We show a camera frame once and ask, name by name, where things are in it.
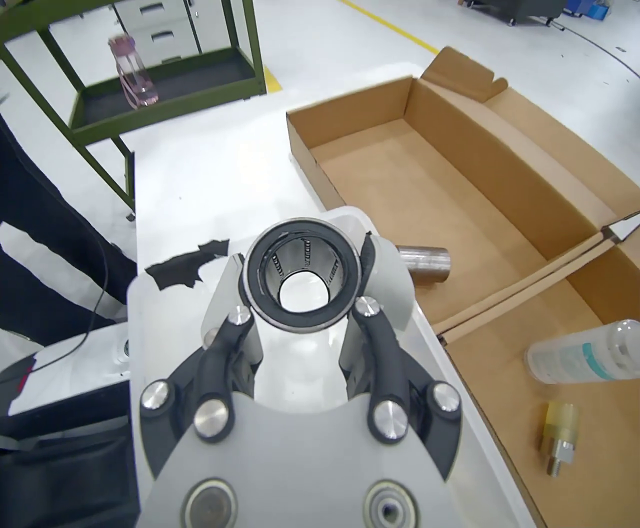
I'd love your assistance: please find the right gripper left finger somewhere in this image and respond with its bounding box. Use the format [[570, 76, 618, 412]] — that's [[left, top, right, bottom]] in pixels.
[[139, 253, 265, 443]]

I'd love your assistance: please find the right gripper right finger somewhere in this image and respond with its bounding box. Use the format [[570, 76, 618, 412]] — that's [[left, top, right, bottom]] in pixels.
[[338, 232, 464, 446]]

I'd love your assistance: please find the metal linear bearing bush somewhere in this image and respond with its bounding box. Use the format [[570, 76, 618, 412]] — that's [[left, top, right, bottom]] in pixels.
[[239, 216, 363, 334]]

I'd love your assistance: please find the clear plastic tray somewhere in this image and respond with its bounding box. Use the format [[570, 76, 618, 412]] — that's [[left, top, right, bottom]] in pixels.
[[126, 207, 532, 528]]

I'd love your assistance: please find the short metal tube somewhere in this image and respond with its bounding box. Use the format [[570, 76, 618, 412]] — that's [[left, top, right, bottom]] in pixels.
[[396, 244, 454, 286]]

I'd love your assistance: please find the black tape piece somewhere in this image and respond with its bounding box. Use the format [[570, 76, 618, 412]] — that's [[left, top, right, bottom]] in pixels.
[[144, 238, 231, 291]]

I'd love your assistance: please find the shallow cardboard box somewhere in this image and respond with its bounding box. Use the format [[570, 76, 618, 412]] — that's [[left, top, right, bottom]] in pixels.
[[432, 214, 640, 528], [286, 46, 640, 332]]

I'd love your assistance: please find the brass fitting with yellow cap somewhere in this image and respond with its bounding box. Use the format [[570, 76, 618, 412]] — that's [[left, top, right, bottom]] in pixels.
[[539, 401, 582, 478]]

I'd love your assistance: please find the small clear spray bottle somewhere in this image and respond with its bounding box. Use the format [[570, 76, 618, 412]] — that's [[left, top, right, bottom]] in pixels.
[[524, 319, 640, 386]]

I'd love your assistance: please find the robot body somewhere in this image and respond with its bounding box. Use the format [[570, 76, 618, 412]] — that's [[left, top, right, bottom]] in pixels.
[[0, 114, 142, 528]]

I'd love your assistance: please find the green metal rack cart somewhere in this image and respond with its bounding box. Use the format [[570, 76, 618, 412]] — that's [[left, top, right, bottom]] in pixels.
[[0, 0, 267, 222]]

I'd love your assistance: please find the pink water bottle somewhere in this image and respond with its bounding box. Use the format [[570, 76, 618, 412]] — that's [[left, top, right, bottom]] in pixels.
[[108, 35, 160, 110]]

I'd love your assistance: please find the grey drawer cabinet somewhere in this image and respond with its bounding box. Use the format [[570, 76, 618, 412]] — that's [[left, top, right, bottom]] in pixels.
[[113, 0, 203, 67]]

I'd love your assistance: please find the dark cabinet on wheels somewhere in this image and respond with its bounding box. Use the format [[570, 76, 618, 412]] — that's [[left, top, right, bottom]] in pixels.
[[502, 0, 568, 27]]

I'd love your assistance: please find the black cable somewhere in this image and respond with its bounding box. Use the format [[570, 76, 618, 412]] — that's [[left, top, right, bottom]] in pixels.
[[0, 239, 112, 383]]

